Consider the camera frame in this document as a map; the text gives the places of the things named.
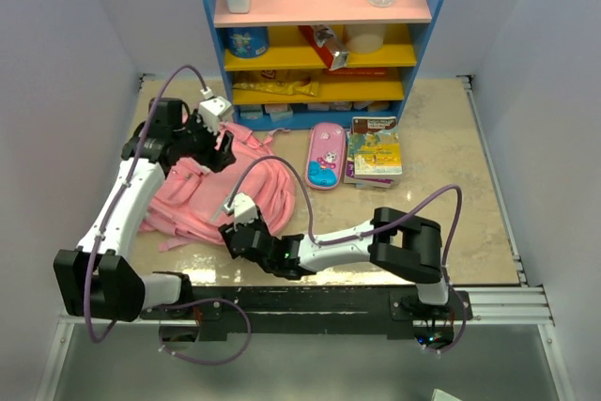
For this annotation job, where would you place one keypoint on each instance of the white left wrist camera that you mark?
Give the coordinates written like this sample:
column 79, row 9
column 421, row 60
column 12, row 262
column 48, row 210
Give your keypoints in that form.
column 213, row 111

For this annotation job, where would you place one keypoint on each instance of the white translucent cup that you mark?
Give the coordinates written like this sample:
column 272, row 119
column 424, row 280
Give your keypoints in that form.
column 364, row 38

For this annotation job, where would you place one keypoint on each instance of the pink student backpack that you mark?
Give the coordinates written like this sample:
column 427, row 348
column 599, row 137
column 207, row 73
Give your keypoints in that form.
column 188, row 206

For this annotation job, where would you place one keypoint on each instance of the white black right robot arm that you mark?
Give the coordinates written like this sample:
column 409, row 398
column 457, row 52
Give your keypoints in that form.
column 410, row 248

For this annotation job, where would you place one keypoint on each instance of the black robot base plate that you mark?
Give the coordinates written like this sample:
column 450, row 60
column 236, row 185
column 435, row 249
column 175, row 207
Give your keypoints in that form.
column 390, row 310

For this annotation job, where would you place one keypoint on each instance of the yellow chips bag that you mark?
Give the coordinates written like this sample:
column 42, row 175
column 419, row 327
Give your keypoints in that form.
column 287, row 82

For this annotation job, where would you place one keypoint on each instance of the red silver snack box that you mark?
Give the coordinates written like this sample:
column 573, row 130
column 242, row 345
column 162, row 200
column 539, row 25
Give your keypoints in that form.
column 327, row 45

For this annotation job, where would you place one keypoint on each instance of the blue cartoon can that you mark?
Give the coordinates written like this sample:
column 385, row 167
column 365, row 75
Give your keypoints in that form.
column 248, row 42

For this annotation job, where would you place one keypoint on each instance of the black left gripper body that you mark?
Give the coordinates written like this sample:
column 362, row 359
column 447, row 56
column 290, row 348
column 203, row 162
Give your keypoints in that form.
column 198, row 143

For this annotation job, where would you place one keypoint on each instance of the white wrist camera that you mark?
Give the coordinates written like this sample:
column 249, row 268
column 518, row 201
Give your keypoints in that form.
column 213, row 111
column 242, row 208

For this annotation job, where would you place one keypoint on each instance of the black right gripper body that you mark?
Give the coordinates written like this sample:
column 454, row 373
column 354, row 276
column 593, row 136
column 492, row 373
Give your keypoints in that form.
column 227, row 230

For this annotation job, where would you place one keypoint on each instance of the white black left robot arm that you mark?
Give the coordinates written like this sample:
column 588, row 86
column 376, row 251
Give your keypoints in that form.
column 95, row 278

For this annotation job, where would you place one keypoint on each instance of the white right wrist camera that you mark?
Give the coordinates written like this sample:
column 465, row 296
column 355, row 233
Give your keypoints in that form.
column 242, row 208

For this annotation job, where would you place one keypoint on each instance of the pink blue pencil case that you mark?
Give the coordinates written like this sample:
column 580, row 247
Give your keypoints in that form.
column 326, row 156

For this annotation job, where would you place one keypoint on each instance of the blue pink yellow shelf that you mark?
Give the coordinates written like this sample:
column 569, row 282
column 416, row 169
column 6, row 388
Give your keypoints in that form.
column 365, row 58

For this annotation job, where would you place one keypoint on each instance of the yellow illustrated book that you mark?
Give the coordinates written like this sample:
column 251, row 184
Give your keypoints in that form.
column 375, row 149

